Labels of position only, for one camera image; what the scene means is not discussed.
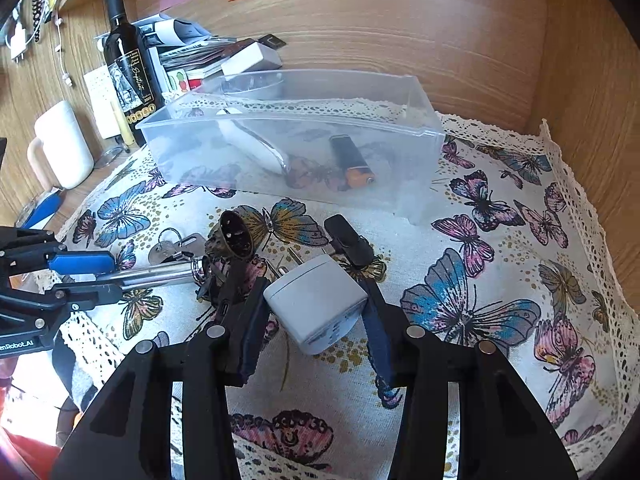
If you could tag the white wall charger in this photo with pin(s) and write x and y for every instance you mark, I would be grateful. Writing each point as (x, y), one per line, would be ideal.
(19, 42)

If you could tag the white mug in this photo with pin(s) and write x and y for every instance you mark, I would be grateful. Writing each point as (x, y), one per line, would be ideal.
(62, 145)

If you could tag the dark wine bottle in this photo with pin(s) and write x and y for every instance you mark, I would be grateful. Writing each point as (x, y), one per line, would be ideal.
(131, 72)

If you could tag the clear glass bowl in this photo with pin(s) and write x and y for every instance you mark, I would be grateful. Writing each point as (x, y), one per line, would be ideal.
(252, 87)

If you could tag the black clip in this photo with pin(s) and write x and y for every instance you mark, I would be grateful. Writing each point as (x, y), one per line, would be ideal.
(347, 240)

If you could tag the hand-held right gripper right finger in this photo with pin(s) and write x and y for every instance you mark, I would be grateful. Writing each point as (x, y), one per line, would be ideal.
(378, 340)

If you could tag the bronze bell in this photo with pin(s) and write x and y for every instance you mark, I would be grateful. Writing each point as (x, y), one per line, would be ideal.
(231, 237)

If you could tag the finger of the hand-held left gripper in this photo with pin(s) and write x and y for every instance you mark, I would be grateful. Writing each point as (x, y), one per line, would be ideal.
(90, 295)
(82, 262)

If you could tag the silver metal rod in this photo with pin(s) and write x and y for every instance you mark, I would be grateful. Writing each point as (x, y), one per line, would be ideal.
(155, 274)

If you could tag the clear plastic bin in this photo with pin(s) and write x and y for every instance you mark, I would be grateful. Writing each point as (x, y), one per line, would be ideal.
(280, 160)

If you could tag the orange battery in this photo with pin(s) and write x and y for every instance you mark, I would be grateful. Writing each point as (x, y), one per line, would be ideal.
(359, 178)

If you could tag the black lighter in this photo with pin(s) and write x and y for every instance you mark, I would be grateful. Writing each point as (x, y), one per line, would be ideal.
(347, 152)

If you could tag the butterfly print tablecloth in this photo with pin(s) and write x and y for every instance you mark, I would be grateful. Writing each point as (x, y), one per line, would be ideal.
(500, 270)

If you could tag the white charger plug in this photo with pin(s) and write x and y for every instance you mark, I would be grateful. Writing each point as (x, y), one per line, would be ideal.
(315, 305)

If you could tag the clear glass lid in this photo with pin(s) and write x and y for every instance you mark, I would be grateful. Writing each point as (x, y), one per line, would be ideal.
(107, 156)

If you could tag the pile of books and papers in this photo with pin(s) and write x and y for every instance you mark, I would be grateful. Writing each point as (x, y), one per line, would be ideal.
(185, 50)

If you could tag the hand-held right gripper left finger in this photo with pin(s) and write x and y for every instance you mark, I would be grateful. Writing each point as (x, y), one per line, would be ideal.
(248, 345)

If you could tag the white rectangular box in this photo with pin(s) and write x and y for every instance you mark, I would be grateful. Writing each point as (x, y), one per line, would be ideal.
(250, 59)

